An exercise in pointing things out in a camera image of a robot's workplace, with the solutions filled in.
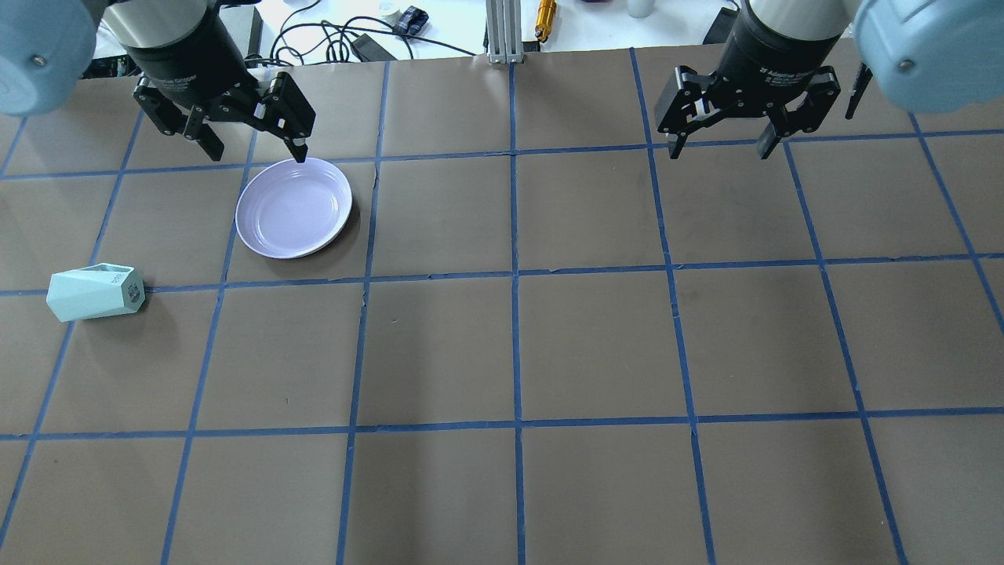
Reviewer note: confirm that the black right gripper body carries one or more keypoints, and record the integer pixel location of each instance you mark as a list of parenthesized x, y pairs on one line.
[(759, 53)]

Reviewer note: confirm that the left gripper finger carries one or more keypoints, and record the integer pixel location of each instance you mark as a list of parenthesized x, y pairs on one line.
[(282, 110), (169, 120)]

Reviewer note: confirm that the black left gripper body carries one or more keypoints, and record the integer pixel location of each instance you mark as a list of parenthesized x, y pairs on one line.
[(183, 59)]

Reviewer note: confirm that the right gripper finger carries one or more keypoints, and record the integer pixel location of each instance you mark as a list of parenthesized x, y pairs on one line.
[(685, 106), (822, 91)]

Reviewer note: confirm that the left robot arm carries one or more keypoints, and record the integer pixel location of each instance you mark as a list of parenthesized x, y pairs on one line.
[(46, 46)]

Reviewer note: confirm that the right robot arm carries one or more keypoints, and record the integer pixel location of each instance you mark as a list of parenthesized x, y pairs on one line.
[(925, 56)]

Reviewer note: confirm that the lavender plate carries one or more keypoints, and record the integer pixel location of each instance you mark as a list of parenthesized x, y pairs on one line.
[(292, 209)]

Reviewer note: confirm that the mint green faceted cup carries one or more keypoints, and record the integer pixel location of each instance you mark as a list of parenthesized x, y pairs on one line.
[(101, 290)]

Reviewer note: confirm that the black power adapter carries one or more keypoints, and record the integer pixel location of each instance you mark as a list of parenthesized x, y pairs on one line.
[(366, 49)]

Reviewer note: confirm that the yellow handled tool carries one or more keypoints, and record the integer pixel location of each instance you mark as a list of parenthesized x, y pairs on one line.
[(545, 20)]

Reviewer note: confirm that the aluminium frame post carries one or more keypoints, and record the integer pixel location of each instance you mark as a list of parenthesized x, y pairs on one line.
[(504, 32)]

